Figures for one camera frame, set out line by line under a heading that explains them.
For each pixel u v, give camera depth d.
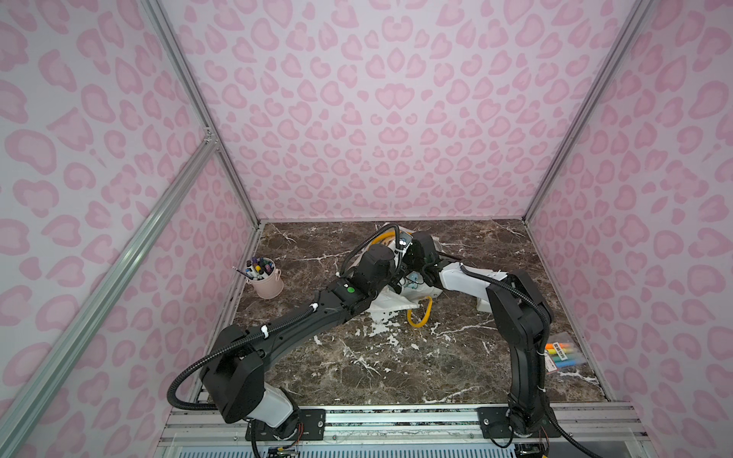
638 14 0.69
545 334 0.52
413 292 0.97
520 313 0.53
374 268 0.57
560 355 0.84
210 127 0.90
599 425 0.73
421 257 0.77
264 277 0.90
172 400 0.39
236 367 0.41
